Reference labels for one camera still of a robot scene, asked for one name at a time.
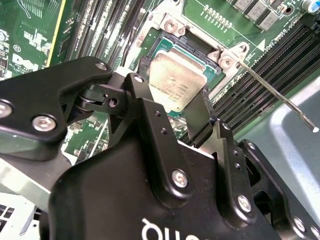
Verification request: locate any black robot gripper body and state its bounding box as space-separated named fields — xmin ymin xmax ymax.
xmin=39 ymin=139 xmax=274 ymax=240

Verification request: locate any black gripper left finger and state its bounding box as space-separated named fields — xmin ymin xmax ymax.
xmin=0 ymin=56 xmax=196 ymax=210

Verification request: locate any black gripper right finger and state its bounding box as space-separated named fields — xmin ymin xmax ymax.
xmin=186 ymin=87 xmax=320 ymax=240

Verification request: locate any metal locking lever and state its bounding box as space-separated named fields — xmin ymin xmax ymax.
xmin=234 ymin=59 xmax=320 ymax=133

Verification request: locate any silver CPU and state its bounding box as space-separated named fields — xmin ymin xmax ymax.
xmin=147 ymin=37 xmax=219 ymax=118

